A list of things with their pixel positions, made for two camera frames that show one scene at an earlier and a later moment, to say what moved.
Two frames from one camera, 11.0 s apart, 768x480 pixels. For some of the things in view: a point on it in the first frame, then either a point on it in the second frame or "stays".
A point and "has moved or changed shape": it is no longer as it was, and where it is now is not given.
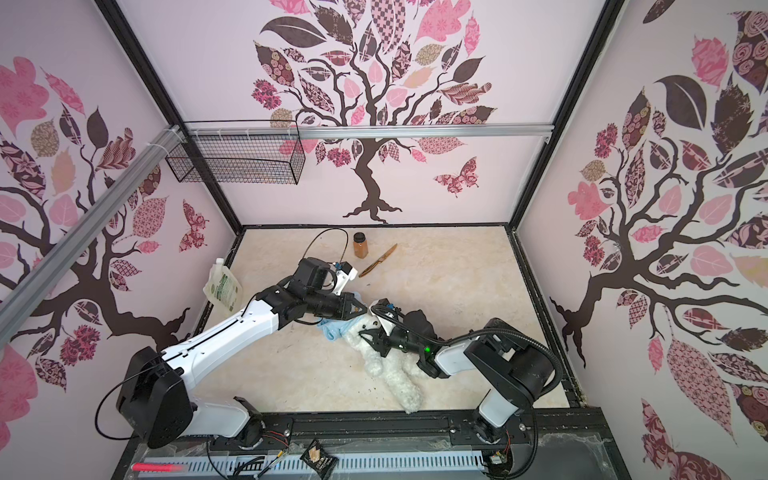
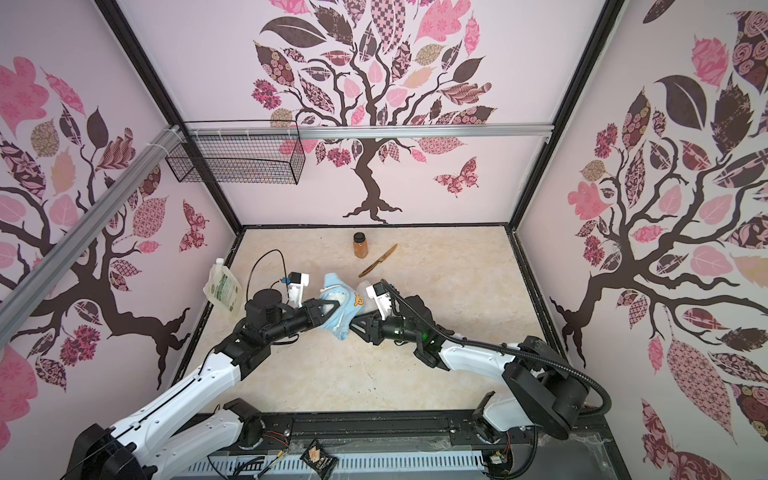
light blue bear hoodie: x=333 y=329 has moved or changed shape
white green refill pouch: x=222 y=287 stays
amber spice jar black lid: x=361 y=248 stays
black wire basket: x=239 y=151 stays
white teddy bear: x=397 y=368 -> x=369 y=303
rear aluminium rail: x=377 y=130 stays
